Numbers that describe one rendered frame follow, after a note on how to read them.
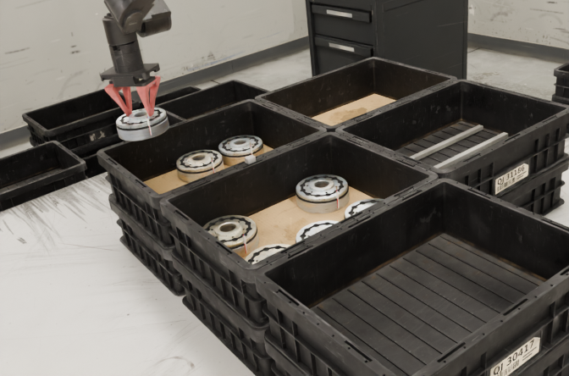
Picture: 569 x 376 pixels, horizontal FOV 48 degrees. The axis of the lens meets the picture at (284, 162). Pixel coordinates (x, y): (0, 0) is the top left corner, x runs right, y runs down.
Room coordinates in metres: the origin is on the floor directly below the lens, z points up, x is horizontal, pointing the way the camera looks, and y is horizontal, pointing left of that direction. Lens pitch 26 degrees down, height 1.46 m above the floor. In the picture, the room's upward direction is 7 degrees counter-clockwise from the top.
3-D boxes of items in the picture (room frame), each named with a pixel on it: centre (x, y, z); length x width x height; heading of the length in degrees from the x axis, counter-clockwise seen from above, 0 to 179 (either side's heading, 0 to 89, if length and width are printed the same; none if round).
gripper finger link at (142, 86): (1.24, 0.27, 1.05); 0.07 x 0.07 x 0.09; 70
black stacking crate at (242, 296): (0.98, -0.02, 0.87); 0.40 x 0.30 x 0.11; 123
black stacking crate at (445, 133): (1.20, -0.35, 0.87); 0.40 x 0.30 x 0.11; 123
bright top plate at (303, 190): (1.11, -0.07, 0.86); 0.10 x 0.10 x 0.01
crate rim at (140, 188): (1.24, 0.15, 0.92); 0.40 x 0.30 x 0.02; 123
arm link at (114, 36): (1.24, 0.28, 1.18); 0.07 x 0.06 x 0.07; 125
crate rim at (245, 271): (0.98, -0.02, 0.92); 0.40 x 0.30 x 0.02; 123
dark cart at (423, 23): (2.95, -0.55, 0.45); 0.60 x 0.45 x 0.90; 126
